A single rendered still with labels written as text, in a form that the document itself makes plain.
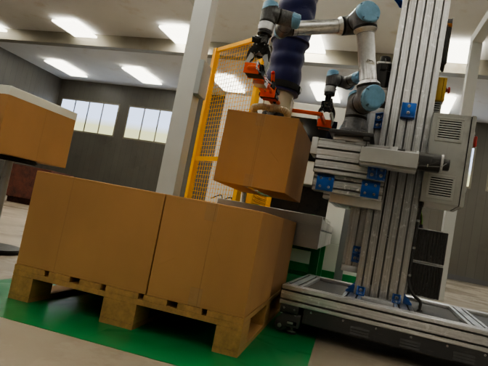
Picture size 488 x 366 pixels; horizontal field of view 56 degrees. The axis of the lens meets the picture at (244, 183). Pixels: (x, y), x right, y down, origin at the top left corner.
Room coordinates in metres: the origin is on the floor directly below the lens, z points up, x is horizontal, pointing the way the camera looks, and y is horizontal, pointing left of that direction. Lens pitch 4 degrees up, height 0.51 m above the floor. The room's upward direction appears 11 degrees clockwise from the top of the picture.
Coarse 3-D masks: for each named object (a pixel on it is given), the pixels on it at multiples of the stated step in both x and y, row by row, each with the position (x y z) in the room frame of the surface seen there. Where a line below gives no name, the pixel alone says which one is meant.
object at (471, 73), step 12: (480, 48) 5.33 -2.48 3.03; (468, 60) 5.38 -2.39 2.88; (468, 72) 5.35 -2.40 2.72; (468, 84) 5.35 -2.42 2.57; (468, 96) 5.34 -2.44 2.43; (468, 108) 5.34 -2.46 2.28; (444, 216) 5.37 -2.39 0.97; (444, 228) 5.35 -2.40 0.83; (444, 264) 5.34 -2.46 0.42; (444, 276) 5.33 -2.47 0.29; (444, 288) 5.33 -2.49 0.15
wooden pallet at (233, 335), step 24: (24, 288) 1.94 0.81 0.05; (48, 288) 2.05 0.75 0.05; (72, 288) 2.26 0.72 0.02; (96, 288) 1.87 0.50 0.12; (120, 288) 1.85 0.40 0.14; (120, 312) 1.84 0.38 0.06; (144, 312) 1.91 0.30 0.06; (168, 312) 1.79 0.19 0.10; (192, 312) 1.77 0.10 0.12; (216, 312) 1.75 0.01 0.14; (264, 312) 2.24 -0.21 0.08; (216, 336) 1.75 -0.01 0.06; (240, 336) 1.73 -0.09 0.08
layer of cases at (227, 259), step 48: (48, 192) 1.94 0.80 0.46; (96, 192) 1.89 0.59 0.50; (144, 192) 1.84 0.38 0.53; (48, 240) 1.93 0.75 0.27; (96, 240) 1.88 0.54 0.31; (144, 240) 1.83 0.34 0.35; (192, 240) 1.79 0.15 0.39; (240, 240) 1.74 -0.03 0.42; (288, 240) 2.65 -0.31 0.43; (144, 288) 1.82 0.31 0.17; (192, 288) 1.78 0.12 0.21; (240, 288) 1.73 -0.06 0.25
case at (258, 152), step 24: (240, 120) 2.46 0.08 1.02; (264, 120) 2.42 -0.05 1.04; (288, 120) 2.39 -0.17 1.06; (240, 144) 2.45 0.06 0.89; (264, 144) 2.41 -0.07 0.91; (288, 144) 2.38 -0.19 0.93; (216, 168) 2.48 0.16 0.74; (240, 168) 2.44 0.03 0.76; (264, 168) 2.41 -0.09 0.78; (288, 168) 2.37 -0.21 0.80; (264, 192) 2.66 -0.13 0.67; (288, 192) 2.48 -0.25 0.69
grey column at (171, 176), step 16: (208, 0) 3.87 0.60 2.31; (192, 16) 3.89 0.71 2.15; (208, 16) 3.86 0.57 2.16; (192, 32) 3.89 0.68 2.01; (208, 32) 3.93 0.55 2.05; (192, 48) 3.88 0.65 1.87; (208, 48) 4.00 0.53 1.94; (192, 64) 3.87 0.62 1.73; (192, 80) 3.87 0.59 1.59; (176, 96) 3.89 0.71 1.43; (192, 96) 3.86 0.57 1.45; (176, 112) 3.89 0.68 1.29; (192, 112) 3.93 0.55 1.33; (176, 128) 3.88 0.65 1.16; (192, 128) 4.00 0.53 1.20; (176, 144) 3.87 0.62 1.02; (176, 160) 3.87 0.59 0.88; (160, 176) 3.89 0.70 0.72; (176, 176) 3.87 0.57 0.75; (160, 192) 3.89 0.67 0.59; (176, 192) 3.94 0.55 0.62
